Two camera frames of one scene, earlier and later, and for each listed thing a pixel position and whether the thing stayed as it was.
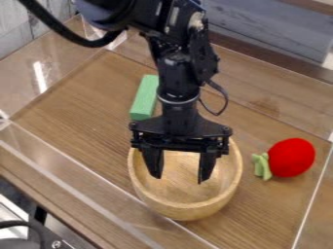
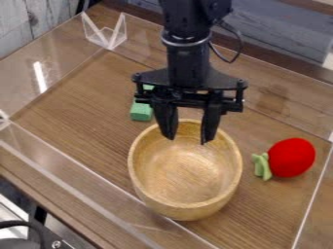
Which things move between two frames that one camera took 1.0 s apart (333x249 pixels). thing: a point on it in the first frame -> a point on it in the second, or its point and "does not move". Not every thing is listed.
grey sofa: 274,24 does not move
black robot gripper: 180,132 -> 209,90
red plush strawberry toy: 289,158 does not move
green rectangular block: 143,105 does not move
